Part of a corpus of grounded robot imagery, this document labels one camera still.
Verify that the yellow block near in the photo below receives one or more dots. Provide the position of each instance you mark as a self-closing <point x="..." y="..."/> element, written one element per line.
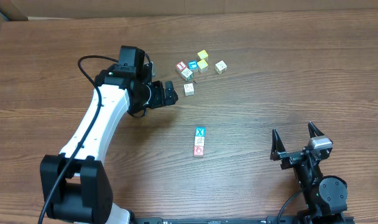
<point x="202" y="66"/>

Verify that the cream block red side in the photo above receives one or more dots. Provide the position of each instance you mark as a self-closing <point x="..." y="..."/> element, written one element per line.
<point x="198" y="151"/>

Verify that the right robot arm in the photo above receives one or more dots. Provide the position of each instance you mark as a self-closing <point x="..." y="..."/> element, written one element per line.
<point x="325" y="195"/>

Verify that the cream block pencil picture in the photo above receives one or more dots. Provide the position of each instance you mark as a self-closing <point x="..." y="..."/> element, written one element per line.
<point x="200" y="131"/>

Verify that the cream block green side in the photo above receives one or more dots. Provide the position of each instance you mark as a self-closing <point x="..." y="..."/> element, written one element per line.
<point x="186" y="74"/>

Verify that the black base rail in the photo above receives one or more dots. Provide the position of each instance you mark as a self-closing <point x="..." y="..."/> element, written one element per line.
<point x="266" y="220"/>

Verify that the yellow block far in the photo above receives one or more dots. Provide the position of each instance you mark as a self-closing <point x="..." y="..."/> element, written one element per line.
<point x="203" y="55"/>

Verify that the cream block right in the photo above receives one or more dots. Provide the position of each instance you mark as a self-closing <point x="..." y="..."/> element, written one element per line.
<point x="220" y="67"/>

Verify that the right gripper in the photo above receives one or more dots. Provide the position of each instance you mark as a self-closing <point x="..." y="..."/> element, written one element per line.
<point x="296" y="154"/>

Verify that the blue letter P block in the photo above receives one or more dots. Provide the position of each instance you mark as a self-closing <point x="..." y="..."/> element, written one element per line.
<point x="199" y="141"/>

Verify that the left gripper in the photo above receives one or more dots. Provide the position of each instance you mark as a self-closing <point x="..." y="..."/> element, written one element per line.
<point x="163" y="94"/>

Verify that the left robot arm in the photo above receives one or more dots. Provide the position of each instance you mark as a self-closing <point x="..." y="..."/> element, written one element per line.
<point x="75" y="186"/>

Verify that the cream block middle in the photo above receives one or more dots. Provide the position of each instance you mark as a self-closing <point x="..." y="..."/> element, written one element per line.
<point x="189" y="89"/>

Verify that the yellow block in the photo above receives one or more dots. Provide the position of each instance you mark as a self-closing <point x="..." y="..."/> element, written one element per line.
<point x="202" y="66"/>
<point x="203" y="55"/>

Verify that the red letter I block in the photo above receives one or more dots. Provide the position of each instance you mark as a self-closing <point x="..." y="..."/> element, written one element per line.
<point x="180" y="66"/>

